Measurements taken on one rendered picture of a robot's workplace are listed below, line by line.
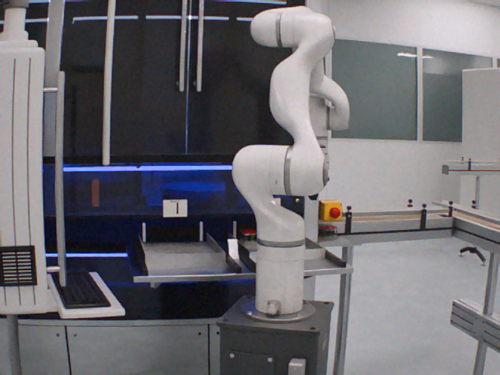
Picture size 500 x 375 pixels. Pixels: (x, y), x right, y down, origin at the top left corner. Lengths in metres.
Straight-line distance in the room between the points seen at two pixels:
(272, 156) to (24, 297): 0.80
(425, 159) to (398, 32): 1.60
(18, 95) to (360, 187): 6.13
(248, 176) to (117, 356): 1.11
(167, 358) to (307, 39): 1.35
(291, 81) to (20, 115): 0.72
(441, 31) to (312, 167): 6.63
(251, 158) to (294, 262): 0.27
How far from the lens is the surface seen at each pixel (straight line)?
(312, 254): 2.17
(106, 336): 2.41
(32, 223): 1.76
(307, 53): 1.64
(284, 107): 1.59
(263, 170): 1.54
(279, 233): 1.56
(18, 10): 1.97
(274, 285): 1.59
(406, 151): 7.75
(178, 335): 2.42
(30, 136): 1.73
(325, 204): 2.42
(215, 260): 2.09
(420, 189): 7.90
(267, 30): 1.69
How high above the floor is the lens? 1.37
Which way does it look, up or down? 7 degrees down
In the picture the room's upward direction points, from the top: 1 degrees clockwise
